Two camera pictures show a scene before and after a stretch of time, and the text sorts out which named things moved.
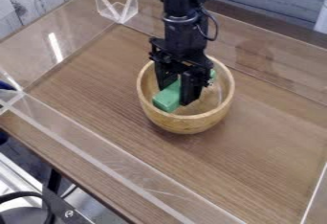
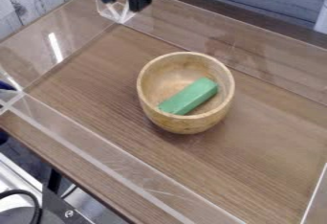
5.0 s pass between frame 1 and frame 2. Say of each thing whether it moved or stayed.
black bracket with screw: stayed
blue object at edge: stayed
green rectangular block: moved
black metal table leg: stayed
